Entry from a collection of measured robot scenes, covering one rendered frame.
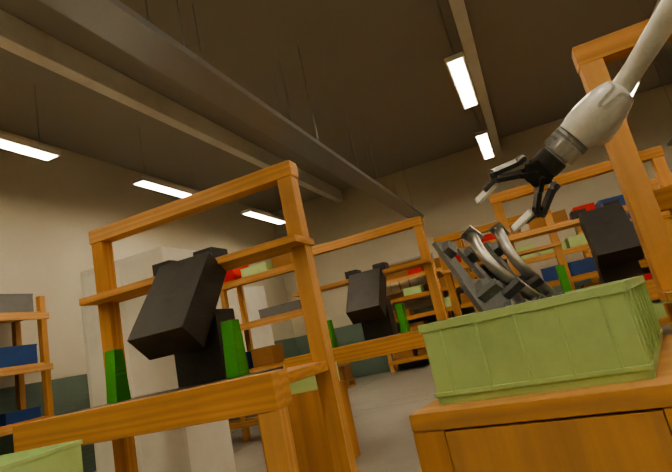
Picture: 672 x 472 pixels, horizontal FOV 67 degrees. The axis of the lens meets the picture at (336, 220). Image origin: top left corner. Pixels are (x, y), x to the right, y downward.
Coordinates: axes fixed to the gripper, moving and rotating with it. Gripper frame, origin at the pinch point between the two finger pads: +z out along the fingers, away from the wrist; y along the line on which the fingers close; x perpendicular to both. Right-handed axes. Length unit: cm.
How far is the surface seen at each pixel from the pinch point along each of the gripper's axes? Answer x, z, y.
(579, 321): 46.2, -1.1, -1.7
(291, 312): -393, 321, -117
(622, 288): 46.6, -10.7, -1.7
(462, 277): 22.2, 13.1, 7.3
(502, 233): -9.7, 5.6, -11.3
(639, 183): -62, -32, -70
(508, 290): 15.6, 11.1, -8.7
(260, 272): -436, 322, -64
